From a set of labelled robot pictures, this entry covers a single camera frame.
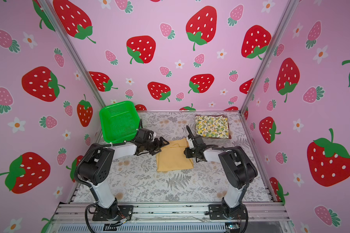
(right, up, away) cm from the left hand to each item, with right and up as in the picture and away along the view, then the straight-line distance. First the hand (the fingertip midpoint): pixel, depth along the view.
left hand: (166, 145), depth 94 cm
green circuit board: (+35, -37, -23) cm, 56 cm away
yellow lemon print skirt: (+33, +13, +13) cm, 38 cm away
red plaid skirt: (+45, +7, +9) cm, 47 cm away
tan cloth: (+4, -7, -2) cm, 9 cm away
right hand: (+12, -4, +2) cm, 13 cm away
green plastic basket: (-39, +16, +21) cm, 47 cm away
